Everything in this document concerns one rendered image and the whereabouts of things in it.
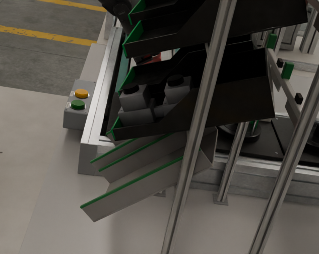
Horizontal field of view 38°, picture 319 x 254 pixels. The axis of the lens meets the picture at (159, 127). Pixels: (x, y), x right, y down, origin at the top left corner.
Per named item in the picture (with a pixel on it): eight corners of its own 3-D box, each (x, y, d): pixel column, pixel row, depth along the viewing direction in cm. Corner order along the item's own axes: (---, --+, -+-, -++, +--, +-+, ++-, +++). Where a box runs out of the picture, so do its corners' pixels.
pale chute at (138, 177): (93, 223, 93) (79, 207, 91) (111, 183, 104) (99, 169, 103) (213, 167, 81) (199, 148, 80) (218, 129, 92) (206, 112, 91)
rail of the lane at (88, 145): (77, 173, 125) (80, 140, 120) (109, 48, 201) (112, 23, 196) (98, 176, 126) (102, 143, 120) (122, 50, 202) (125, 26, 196)
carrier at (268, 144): (197, 152, 127) (207, 113, 121) (193, 109, 148) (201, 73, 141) (282, 164, 129) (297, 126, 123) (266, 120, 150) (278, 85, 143)
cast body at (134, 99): (122, 127, 86) (110, 93, 83) (127, 116, 90) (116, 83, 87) (165, 121, 84) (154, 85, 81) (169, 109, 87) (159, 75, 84)
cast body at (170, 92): (165, 121, 84) (155, 85, 80) (169, 110, 87) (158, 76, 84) (211, 113, 81) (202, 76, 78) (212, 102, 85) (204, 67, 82)
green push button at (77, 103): (69, 111, 134) (69, 105, 133) (71, 104, 138) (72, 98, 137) (83, 113, 134) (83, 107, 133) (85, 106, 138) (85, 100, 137)
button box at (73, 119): (62, 128, 135) (63, 110, 132) (73, 94, 153) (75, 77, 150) (86, 131, 136) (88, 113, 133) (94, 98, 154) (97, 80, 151)
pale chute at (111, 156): (102, 176, 106) (89, 162, 104) (116, 146, 117) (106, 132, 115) (206, 123, 94) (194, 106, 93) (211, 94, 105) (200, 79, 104)
